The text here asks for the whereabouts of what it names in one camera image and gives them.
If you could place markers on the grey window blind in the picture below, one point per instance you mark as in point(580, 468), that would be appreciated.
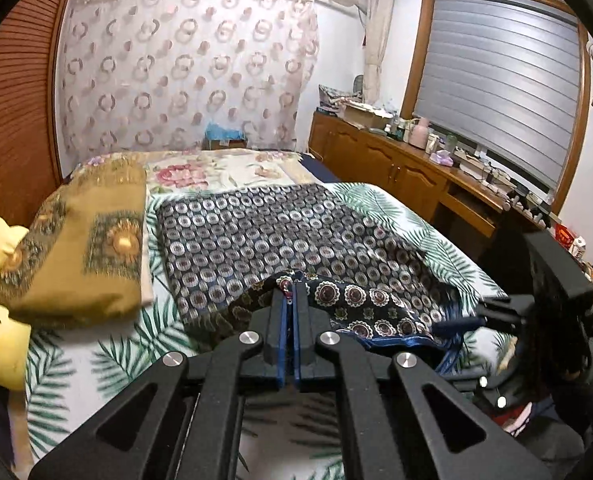
point(496, 90)

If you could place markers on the pink thermos jug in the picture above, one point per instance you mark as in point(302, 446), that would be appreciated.
point(419, 134)

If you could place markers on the floral quilt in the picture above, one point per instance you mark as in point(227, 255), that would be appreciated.
point(201, 167)

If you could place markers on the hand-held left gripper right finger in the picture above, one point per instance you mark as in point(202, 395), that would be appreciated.
point(307, 332)

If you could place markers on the leaf print bedsheet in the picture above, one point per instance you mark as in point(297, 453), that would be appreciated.
point(86, 375)

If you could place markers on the cardboard box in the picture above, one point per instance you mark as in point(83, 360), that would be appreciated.
point(369, 116)

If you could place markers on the gold patterned pillow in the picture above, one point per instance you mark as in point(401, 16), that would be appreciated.
point(91, 245)

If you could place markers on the patterned fabric bag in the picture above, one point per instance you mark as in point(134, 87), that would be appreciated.
point(334, 97)

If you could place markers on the wooden louvered wardrobe door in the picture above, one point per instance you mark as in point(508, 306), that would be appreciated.
point(21, 90)

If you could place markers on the navy medallion print pajama top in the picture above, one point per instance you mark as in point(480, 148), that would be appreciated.
point(251, 240)

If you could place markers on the navy blue blanket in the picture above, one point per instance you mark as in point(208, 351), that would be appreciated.
point(321, 170)

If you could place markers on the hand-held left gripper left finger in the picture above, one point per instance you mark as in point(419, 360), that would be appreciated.
point(272, 332)

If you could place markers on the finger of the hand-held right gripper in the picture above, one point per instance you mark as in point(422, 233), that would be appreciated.
point(506, 392)
point(501, 312)

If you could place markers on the circle print sheer curtain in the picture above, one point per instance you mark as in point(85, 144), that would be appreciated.
point(186, 70)

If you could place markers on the purple tissue pack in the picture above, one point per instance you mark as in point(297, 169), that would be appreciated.
point(443, 158)

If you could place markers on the wooden sideboard cabinet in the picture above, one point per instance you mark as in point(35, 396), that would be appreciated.
point(411, 175)

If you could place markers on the red packet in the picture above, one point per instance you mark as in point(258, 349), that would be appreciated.
point(564, 237)

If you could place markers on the blue plastic bag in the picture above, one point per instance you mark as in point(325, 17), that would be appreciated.
point(224, 134)

